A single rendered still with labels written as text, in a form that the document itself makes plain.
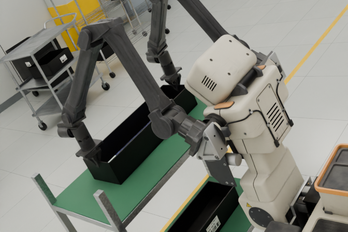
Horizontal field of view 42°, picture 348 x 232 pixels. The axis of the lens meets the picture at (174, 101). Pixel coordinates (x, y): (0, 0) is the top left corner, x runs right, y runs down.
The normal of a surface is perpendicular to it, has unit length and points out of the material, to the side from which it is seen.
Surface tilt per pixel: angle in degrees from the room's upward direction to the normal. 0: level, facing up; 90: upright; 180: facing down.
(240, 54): 47
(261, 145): 90
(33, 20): 90
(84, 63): 82
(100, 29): 80
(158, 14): 102
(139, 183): 0
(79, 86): 83
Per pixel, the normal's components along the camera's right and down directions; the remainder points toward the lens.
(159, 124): -0.52, 0.41
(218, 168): -0.57, 0.56
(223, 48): 0.30, -0.55
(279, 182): 0.68, -0.10
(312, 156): -0.37, -0.83
